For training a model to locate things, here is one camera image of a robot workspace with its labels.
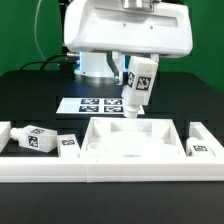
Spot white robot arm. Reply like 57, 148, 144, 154
64, 0, 193, 84

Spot white U-shaped fence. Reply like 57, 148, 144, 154
0, 122, 224, 182

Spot black camera stand pole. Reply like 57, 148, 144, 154
58, 0, 76, 54

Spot white cable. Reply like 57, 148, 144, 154
34, 0, 48, 63

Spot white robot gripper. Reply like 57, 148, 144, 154
64, 0, 193, 85

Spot white marker tag sheet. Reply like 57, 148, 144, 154
55, 97, 146, 116

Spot black cables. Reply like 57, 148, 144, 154
19, 51, 81, 72

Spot white square table top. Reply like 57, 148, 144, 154
80, 117, 186, 159

